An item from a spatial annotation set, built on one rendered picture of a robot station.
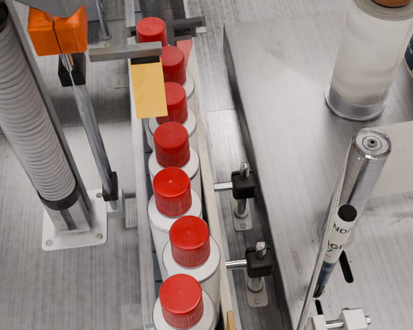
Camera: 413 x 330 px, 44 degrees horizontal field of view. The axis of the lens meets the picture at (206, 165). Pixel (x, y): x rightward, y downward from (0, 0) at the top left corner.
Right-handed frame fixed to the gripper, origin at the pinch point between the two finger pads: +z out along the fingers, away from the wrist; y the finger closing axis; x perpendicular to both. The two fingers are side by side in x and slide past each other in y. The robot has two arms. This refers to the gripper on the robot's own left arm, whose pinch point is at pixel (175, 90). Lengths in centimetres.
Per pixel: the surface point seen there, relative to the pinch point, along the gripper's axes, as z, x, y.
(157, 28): -8.4, -11.9, -1.3
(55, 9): -10.2, -42.6, -6.8
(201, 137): 6.4, -3.1, 2.4
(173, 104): -1.2, -20.6, -1.1
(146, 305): 17.5, -24.3, -7.0
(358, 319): 18.1, -32.1, 11.5
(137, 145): 4.7, -8.7, -5.9
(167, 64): -4.8, -16.4, -0.9
